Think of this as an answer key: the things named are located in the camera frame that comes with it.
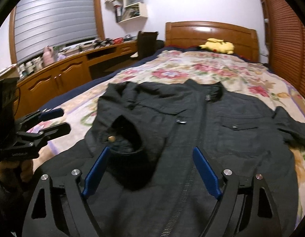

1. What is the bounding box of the grey window blind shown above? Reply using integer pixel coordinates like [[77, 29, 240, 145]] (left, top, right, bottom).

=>
[[14, 0, 97, 63]]

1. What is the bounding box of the navy bed sheet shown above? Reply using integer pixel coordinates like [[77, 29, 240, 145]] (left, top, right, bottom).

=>
[[40, 46, 202, 111]]

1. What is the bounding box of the wooden desk cabinet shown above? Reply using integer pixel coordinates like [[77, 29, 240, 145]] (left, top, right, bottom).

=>
[[14, 41, 137, 118]]

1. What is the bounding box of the pink bottle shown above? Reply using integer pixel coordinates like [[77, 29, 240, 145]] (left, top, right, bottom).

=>
[[42, 46, 55, 67]]

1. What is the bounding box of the floral bed blanket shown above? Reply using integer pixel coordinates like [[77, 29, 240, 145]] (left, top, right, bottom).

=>
[[26, 50, 305, 228]]

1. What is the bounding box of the dark wooden chair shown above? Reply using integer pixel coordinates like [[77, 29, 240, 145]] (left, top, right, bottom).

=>
[[131, 31, 158, 60]]

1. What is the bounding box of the person left hand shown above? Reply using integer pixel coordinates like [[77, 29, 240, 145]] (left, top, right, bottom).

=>
[[0, 147, 55, 188]]

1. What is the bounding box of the yellow plush toy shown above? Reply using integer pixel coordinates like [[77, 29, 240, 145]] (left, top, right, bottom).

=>
[[198, 38, 234, 55]]

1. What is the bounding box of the white wall shelf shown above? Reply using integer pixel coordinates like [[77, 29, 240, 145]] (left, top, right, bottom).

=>
[[113, 0, 148, 24]]

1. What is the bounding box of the red basket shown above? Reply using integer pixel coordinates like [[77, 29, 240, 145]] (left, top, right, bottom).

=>
[[112, 38, 124, 44]]

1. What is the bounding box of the wooden louvered wardrobe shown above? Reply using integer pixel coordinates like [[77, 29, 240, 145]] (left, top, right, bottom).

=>
[[261, 0, 305, 98]]

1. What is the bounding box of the black jacket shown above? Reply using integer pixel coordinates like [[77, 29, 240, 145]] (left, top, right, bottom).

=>
[[35, 80, 305, 236]]

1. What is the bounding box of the wooden headboard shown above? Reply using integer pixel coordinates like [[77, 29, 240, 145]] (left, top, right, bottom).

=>
[[165, 21, 259, 62]]

